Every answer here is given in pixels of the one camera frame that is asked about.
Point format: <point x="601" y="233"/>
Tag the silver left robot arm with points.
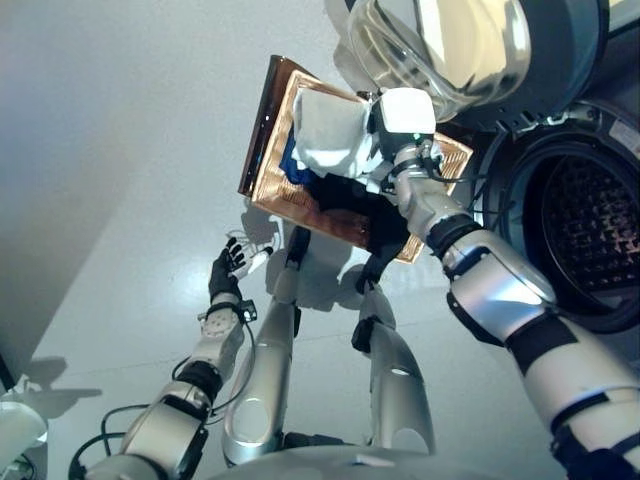
<point x="165" y="425"/>

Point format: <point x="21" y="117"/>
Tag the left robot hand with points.
<point x="222" y="280"/>

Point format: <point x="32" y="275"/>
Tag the white garment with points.
<point x="325" y="130"/>

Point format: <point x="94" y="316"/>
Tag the black garment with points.
<point x="350" y="200"/>

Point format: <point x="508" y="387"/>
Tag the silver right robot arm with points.
<point x="500" y="300"/>

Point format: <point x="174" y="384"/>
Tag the white rounded object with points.
<point x="20" y="420"/>

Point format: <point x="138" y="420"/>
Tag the blue garment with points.
<point x="295" y="167"/>

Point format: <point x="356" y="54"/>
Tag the rectangular wicker laundry basket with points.
<point x="280" y="200"/>

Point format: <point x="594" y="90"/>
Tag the grey robot torso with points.
<point x="350" y="462"/>

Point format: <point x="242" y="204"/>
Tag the silver left robot leg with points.
<point x="265" y="375"/>

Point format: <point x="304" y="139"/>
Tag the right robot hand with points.
<point x="402" y="115"/>

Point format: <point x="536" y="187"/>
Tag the grey front-load washing machine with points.
<point x="575" y="225"/>

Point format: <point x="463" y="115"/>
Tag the round glass washer door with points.
<point x="475" y="45"/>

